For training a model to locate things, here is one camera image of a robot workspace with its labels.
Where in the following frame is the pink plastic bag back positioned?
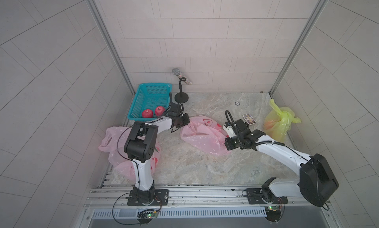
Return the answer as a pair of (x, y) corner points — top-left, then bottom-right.
(180, 115), (230, 156)

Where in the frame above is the pink plastic bag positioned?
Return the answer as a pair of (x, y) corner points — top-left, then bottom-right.
(99, 123), (161, 184)
(180, 115), (230, 156)

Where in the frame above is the red apple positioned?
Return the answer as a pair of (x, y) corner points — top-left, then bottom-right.
(142, 109), (155, 119)
(155, 106), (166, 117)

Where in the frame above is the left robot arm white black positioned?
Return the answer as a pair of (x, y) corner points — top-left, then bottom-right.
(118, 93), (190, 206)

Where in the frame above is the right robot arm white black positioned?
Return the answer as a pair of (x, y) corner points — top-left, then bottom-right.
(224, 110), (339, 207)

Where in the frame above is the yellow-green plastic bag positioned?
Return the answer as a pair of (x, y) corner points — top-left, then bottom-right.
(263, 99), (302, 143)

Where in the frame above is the microphone on black stand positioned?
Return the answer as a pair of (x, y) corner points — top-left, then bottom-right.
(172, 68), (191, 104)

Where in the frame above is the playing card deck box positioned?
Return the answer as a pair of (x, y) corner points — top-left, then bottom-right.
(242, 114), (256, 125)

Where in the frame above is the teal plastic basket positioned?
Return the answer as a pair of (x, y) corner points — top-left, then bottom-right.
(127, 83), (172, 121)

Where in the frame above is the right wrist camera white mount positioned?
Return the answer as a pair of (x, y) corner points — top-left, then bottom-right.
(223, 122), (236, 138)

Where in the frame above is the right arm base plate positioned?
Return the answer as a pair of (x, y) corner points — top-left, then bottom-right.
(242, 188), (288, 205)

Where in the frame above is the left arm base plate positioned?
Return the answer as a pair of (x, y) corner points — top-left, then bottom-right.
(127, 187), (169, 206)

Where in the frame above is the right circuit board with cables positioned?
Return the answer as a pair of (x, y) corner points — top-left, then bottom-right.
(265, 206), (282, 223)

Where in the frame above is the circuit board with cables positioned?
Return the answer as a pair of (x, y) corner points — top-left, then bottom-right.
(265, 206), (282, 223)
(137, 209), (159, 225)

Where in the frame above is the left circuit board with cables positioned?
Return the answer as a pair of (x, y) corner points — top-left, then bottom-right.
(137, 209), (159, 225)

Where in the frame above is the aluminium rail frame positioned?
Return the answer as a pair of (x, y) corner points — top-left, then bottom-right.
(73, 183), (341, 228)

